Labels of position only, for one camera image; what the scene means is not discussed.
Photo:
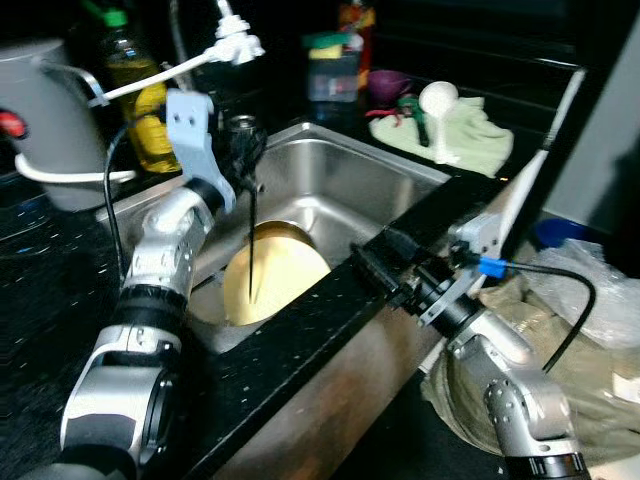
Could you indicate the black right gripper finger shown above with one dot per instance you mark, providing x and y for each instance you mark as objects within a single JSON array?
[
  {"x": 380, "y": 272},
  {"x": 398, "y": 244}
]

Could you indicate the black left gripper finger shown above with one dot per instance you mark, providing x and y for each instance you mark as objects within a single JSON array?
[
  {"x": 256, "y": 172},
  {"x": 244, "y": 175}
]

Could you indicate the dark chopstick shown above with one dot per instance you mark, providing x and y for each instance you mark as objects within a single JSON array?
[{"x": 251, "y": 250}]

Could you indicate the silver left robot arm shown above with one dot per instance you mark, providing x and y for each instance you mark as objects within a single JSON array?
[{"x": 150, "y": 270}]

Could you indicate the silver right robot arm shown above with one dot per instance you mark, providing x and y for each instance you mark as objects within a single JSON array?
[{"x": 520, "y": 390}]

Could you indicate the round metal counter cap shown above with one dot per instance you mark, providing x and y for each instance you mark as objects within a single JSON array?
[{"x": 238, "y": 122}]

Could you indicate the stainless steel sink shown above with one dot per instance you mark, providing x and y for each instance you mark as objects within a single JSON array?
[{"x": 340, "y": 190}]

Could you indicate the plain yellow plate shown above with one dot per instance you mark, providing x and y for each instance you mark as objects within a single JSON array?
[{"x": 290, "y": 270}]

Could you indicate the yellow oil bottle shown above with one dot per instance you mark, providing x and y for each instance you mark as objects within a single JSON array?
[{"x": 150, "y": 130}]

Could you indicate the clear plastic sponge container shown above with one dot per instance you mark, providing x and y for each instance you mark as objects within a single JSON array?
[{"x": 332, "y": 85}]

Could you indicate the yellow green sponge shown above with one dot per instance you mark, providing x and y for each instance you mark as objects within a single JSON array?
[{"x": 325, "y": 50}]

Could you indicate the chrome faucet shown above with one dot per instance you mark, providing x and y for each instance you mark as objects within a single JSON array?
[{"x": 178, "y": 40}]

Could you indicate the light green cloth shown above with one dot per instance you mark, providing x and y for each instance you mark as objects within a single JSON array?
[{"x": 480, "y": 140}]

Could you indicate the blue bin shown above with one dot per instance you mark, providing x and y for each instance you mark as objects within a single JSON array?
[{"x": 558, "y": 233}]

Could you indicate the purple cup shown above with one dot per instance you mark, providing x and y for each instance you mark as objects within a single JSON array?
[{"x": 385, "y": 88}]

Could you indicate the white plastic ladle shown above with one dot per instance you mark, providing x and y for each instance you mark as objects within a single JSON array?
[{"x": 438, "y": 98}]

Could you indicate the red bottle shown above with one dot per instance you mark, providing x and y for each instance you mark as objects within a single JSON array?
[{"x": 358, "y": 20}]

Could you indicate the clear plastic bag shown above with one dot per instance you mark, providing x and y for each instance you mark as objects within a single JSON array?
[{"x": 610, "y": 290}]

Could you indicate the grey jug with red logo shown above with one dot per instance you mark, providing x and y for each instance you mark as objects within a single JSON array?
[{"x": 45, "y": 120}]

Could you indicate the olive sack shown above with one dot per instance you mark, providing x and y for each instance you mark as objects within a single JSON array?
[{"x": 590, "y": 400}]

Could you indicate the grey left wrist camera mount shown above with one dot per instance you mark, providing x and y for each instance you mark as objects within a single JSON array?
[{"x": 190, "y": 125}]

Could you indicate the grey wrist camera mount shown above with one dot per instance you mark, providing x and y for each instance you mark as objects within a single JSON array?
[
  {"x": 190, "y": 125},
  {"x": 480, "y": 235}
]

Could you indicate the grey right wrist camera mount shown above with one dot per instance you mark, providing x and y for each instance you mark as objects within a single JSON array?
[{"x": 480, "y": 235}]

